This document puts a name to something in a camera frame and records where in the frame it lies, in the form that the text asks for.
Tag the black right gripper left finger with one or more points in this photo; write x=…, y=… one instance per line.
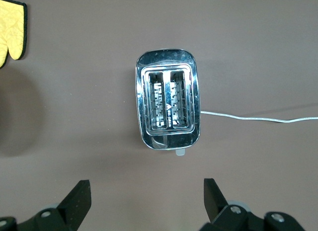
x=72, y=206

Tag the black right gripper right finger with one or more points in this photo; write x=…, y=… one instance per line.
x=218, y=208

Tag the cream and chrome toaster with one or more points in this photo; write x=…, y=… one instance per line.
x=167, y=139

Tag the yellow quilted oven mitt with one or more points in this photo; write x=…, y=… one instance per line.
x=11, y=29

